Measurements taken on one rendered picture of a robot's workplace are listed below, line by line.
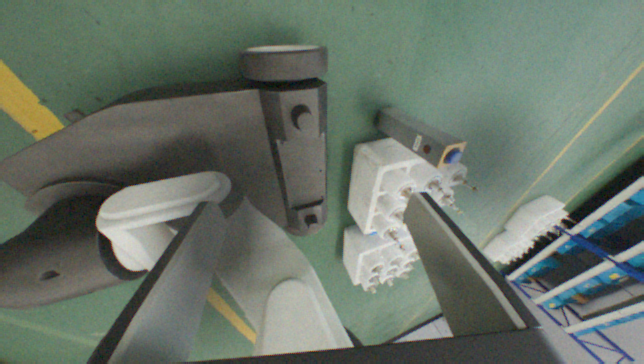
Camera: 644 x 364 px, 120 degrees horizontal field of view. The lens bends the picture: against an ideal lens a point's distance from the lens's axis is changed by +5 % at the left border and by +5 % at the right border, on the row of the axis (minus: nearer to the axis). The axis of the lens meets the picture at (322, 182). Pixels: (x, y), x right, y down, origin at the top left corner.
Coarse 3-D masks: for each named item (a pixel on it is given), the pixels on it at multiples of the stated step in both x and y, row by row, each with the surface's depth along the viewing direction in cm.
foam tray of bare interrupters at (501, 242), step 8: (504, 232) 242; (496, 240) 242; (504, 240) 234; (512, 240) 233; (520, 240) 232; (488, 248) 255; (496, 248) 244; (504, 248) 235; (488, 256) 258; (496, 256) 247
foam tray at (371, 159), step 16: (368, 144) 77; (384, 144) 77; (400, 144) 77; (368, 160) 70; (384, 160) 68; (400, 160) 67; (416, 160) 69; (352, 176) 86; (368, 176) 72; (352, 192) 90; (368, 192) 75; (384, 192) 74; (352, 208) 95; (368, 208) 78; (368, 224) 84
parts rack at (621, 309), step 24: (624, 192) 272; (576, 216) 359; (600, 216) 297; (576, 240) 328; (528, 264) 403; (600, 264) 308; (624, 264) 286; (576, 312) 391; (600, 312) 359; (624, 312) 297; (576, 336) 363; (600, 360) 335
